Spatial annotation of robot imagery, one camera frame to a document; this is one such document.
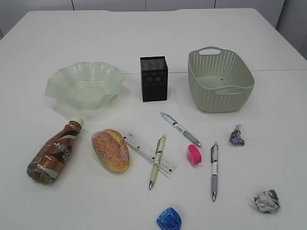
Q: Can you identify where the sugared bread roll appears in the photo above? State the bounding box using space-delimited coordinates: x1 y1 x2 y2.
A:
91 129 130 173

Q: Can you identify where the pink pencil sharpener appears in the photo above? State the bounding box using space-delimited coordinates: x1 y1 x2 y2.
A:
187 144 202 165

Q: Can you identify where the brown Nescafe coffee bottle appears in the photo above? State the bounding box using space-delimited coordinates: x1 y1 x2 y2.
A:
26 117 84 184

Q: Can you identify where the light blue white pen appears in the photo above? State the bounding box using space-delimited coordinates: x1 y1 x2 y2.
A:
160 112 202 148

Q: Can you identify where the cream yellow-green pen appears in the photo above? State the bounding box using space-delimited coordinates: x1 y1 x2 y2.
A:
149 134 166 190

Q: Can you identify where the black mesh pen holder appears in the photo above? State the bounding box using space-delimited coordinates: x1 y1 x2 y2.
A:
140 56 168 102

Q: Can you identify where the grey white pen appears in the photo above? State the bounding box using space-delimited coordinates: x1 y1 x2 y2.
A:
211 141 218 202

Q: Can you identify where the pale green plastic basket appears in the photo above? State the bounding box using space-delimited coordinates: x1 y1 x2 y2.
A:
188 46 255 113

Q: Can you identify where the pale green wavy glass plate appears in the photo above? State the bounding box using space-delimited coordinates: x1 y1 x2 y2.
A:
45 62 125 110

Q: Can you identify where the blue pencil sharpener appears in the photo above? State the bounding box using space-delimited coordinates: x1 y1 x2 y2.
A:
156 207 182 230

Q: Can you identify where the clear plastic ruler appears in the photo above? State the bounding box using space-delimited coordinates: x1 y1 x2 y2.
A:
123 133 177 175

